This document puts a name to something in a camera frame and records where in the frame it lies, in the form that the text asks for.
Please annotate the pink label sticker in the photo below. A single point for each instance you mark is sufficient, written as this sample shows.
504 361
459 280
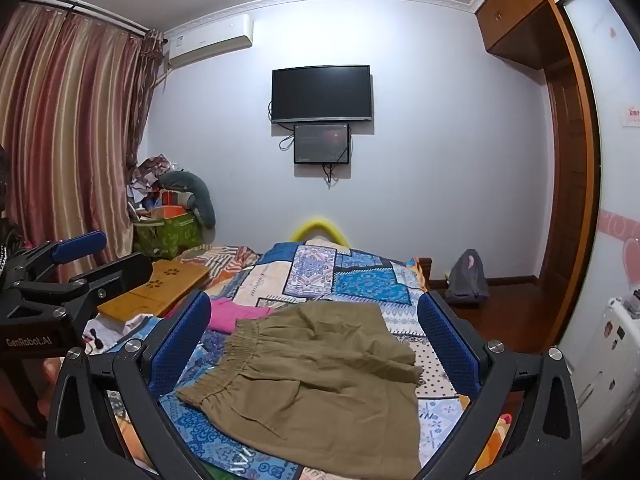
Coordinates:
631 116

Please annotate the pink cloth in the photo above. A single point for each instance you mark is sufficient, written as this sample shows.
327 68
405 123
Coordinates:
225 312

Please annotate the white air conditioner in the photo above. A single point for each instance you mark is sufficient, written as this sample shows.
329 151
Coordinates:
210 40

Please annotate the black wall television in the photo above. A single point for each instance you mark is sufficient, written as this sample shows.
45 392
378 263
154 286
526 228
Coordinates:
322 92

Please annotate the green patterned storage box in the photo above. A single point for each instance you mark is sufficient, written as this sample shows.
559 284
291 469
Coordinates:
170 235

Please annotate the wooden bed frame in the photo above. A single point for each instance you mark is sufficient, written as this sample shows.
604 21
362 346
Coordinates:
425 272

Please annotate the white appliance with stickers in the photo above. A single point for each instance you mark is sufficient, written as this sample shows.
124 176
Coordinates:
610 375

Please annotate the patchwork printed blanket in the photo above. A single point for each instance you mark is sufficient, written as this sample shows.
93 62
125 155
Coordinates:
350 280

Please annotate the orange box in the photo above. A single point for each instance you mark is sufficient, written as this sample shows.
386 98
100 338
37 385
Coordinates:
167 211

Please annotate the yellow foam hoop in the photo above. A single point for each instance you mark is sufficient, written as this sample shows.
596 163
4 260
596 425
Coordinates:
320 221

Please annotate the wooden door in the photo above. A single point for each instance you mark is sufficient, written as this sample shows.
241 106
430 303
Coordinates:
570 200

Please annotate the bamboo lap table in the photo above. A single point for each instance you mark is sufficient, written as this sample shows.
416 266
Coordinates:
155 285

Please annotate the khaki pants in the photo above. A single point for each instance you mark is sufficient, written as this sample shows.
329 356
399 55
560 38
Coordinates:
310 385

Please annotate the striped brown curtain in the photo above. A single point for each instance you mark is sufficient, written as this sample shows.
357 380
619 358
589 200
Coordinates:
65 135

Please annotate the white wardrobe door pink hearts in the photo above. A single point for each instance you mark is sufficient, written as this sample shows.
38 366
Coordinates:
615 185

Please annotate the grey bag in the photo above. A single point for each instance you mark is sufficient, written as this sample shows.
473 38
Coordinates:
465 280

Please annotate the grey plush pillow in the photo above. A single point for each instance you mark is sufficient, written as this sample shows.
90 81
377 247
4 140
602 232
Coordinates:
200 200

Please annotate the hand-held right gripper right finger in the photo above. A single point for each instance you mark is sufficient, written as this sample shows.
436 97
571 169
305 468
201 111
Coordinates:
450 347

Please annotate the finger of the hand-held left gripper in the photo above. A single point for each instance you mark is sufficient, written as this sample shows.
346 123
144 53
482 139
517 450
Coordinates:
117 272
80 247

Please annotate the pile of papers and bags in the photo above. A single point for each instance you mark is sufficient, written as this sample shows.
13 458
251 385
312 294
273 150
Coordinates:
145 175

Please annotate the curtain rail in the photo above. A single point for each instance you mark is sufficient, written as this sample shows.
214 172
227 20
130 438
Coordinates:
110 15

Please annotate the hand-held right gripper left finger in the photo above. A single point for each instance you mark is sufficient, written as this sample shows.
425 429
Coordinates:
182 345

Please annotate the white air conditioner pipe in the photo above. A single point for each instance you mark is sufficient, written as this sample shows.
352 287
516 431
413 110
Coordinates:
164 77

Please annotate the wooden overhead cabinet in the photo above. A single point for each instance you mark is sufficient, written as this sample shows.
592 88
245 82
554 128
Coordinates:
520 15

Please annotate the white printed cloth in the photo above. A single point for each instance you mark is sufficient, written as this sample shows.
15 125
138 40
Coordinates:
125 332

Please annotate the person's left hand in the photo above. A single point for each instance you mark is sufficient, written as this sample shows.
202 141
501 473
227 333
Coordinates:
50 371

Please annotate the small black wall monitor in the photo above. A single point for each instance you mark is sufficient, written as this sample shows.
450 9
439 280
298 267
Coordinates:
320 142

